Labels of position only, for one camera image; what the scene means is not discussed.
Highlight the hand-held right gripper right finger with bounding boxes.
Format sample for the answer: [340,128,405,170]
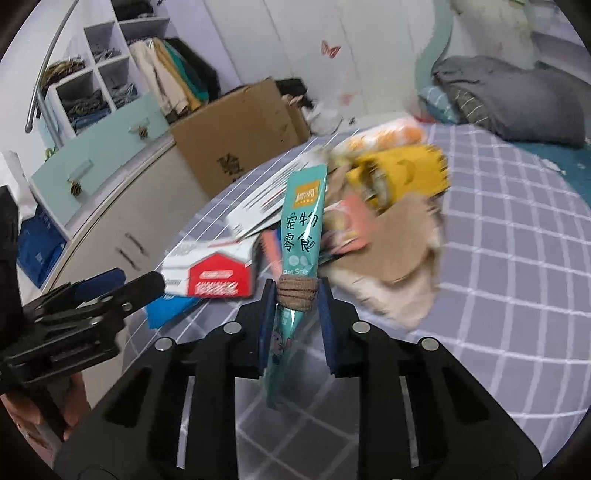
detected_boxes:
[320,277,544,480]

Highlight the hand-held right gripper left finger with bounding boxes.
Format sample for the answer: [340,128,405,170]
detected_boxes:
[53,279,279,480]

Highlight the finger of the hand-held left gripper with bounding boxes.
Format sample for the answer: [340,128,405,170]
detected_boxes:
[41,268,126,309]
[23,271,165,334]

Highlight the blue snack packet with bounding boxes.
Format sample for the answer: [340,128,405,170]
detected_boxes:
[147,294,205,329]

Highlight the brown hair tie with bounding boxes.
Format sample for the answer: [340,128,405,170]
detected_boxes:
[276,276,320,309]

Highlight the teal pet snack packet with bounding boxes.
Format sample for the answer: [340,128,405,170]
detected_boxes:
[265,165,329,409]

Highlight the orange white plastic bag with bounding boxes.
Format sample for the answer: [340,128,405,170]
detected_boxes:
[331,117,426,154]

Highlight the person's left hand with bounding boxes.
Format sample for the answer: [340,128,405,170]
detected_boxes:
[0,373,92,452]

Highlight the red white carton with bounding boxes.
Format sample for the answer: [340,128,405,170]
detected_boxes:
[161,240,256,299]

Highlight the blue printed bag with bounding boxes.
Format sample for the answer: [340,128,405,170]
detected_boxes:
[16,203,68,288]

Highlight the red stick packet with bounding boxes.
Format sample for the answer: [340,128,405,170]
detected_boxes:
[259,228,283,280]

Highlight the beige cabinet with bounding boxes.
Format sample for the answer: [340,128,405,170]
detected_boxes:
[41,137,218,296]

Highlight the mint green drawer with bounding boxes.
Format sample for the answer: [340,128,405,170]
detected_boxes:
[30,117,139,228]
[92,90,171,154]

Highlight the pink orange packet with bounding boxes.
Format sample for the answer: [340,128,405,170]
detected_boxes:
[322,195,372,254]

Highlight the white printed mailer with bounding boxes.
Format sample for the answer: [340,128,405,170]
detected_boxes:
[225,150,329,241]

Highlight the stacks of folded clothes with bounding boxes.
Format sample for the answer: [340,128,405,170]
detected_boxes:
[45,0,154,131]

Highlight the large cardboard box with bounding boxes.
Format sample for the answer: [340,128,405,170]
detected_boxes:
[170,78,311,200]

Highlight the yellow packet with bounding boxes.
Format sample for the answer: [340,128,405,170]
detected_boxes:
[345,144,452,209]

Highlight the grey checked bedsheet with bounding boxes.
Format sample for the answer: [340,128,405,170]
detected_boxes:
[122,122,591,468]

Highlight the white cubby shelf unit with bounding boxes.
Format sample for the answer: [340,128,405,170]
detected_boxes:
[39,0,172,139]

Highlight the beige hanging garment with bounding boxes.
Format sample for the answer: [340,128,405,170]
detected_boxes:
[129,39,186,126]

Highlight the yellow hanging garment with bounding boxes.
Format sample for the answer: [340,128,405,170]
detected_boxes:
[152,39,202,112]

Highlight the curved metal rod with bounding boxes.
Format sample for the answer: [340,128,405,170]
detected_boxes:
[25,0,80,133]

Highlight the teal hanging garment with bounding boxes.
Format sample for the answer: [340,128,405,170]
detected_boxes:
[164,43,209,105]

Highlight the black hanging garment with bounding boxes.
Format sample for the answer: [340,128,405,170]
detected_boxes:
[168,38,221,100]

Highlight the black clothes pile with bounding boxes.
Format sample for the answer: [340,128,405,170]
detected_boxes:
[274,78,318,110]

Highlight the teal striped pillow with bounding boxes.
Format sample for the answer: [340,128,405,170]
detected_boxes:
[418,85,462,123]

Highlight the dark plaid cloth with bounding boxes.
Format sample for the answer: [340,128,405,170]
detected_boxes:
[455,88,486,123]

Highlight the white wardrobe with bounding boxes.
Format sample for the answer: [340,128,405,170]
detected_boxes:
[171,0,439,121]

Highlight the teal printed bedsheet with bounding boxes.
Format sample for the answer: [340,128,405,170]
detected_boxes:
[505,137,591,197]

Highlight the grey blanket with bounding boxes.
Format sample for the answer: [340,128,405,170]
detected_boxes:
[431,55,590,148]

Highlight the mint green bed headboard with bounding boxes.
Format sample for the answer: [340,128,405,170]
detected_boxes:
[414,0,591,88]

